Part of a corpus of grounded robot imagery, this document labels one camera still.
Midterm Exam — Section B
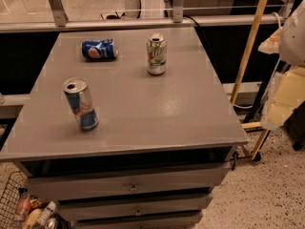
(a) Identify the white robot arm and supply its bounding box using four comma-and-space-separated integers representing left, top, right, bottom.
258, 0, 305, 130

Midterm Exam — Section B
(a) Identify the metal railing frame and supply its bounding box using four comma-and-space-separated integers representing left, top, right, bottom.
0, 0, 298, 32

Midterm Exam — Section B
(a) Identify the grey drawer cabinet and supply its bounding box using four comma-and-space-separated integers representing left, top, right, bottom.
1, 28, 247, 229

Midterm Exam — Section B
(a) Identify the blue pepsi can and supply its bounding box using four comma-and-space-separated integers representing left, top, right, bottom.
81, 39, 118, 60

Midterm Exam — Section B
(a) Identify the red bull can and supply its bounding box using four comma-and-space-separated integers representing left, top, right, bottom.
63, 77, 98, 131

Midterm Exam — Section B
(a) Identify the wooden easel frame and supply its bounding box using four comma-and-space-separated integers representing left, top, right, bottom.
229, 0, 275, 162

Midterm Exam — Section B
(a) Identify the white packet in basket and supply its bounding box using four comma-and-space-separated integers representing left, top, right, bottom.
35, 201, 56, 226

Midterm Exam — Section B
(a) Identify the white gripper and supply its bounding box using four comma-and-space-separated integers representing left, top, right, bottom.
261, 67, 305, 130

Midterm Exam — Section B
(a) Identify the yellow item in basket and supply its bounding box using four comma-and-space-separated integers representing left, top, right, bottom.
22, 208, 42, 229

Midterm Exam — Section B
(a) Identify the red snack bag in basket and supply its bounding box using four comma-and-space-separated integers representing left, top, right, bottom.
14, 198, 31, 221

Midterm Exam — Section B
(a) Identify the green 7up can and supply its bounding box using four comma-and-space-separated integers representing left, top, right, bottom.
147, 32, 167, 75

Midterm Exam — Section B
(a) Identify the wire basket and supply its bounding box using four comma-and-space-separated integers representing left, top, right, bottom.
0, 172, 30, 229

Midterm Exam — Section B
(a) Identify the black cable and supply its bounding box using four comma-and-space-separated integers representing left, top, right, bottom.
183, 14, 220, 78

